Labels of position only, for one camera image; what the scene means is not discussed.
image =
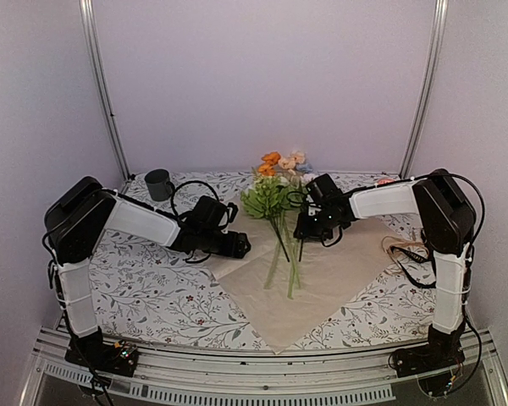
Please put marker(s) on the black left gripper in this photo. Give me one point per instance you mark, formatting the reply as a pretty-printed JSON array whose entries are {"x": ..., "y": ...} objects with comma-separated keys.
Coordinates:
[{"x": 236, "y": 249}]

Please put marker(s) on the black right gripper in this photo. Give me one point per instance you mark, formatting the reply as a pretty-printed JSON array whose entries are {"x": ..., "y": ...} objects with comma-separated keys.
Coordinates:
[{"x": 304, "y": 233}]

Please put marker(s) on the peach wrapping paper sheet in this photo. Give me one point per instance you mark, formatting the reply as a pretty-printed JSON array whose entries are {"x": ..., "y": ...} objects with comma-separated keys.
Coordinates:
[{"x": 285, "y": 293}]

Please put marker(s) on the orange fake flower stem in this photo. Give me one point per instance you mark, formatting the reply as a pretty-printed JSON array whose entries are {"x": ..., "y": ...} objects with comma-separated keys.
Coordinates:
[{"x": 285, "y": 166}]

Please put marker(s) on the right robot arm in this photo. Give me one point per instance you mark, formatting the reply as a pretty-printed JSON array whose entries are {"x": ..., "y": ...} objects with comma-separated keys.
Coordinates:
[{"x": 450, "y": 226}]

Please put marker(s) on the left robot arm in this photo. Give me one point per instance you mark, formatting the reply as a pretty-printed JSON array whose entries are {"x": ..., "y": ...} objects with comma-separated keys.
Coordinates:
[{"x": 77, "y": 223}]

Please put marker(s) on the red patterned small dish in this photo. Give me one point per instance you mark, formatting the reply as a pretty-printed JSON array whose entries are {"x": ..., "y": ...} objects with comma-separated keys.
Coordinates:
[{"x": 385, "y": 181}]

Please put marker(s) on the tan ribbon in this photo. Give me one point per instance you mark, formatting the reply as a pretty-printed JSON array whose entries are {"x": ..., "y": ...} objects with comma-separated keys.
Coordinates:
[{"x": 397, "y": 248}]

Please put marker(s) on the black printed ribbon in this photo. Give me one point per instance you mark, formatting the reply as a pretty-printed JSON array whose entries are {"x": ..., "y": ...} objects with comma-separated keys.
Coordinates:
[{"x": 410, "y": 278}]

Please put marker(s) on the dark grey mug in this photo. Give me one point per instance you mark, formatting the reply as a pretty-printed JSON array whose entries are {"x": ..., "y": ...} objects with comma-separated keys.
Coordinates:
[{"x": 159, "y": 185}]

